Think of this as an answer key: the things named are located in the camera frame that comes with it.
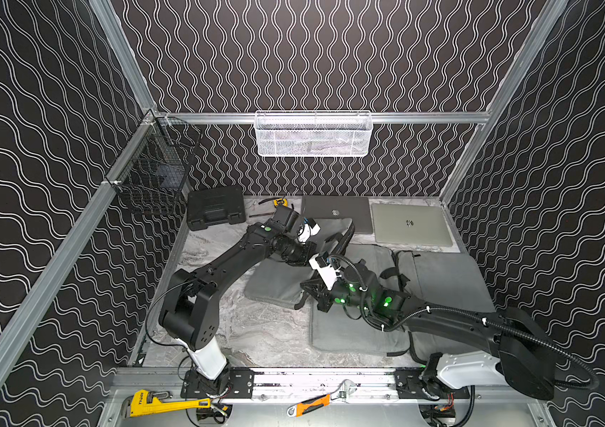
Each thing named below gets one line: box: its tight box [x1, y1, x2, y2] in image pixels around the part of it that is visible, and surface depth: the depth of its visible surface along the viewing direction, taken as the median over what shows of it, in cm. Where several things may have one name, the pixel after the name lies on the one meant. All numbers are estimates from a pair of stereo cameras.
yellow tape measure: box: [273, 197, 289, 208], surface depth 119 cm
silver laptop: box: [371, 203, 453, 248], surface depth 116 cm
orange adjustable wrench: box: [286, 378, 357, 418], surface depth 73 cm
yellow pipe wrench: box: [121, 389, 211, 419], surface depth 72 cm
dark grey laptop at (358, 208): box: [300, 195, 373, 234], surface depth 119 cm
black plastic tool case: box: [186, 186, 246, 231], surface depth 112 cm
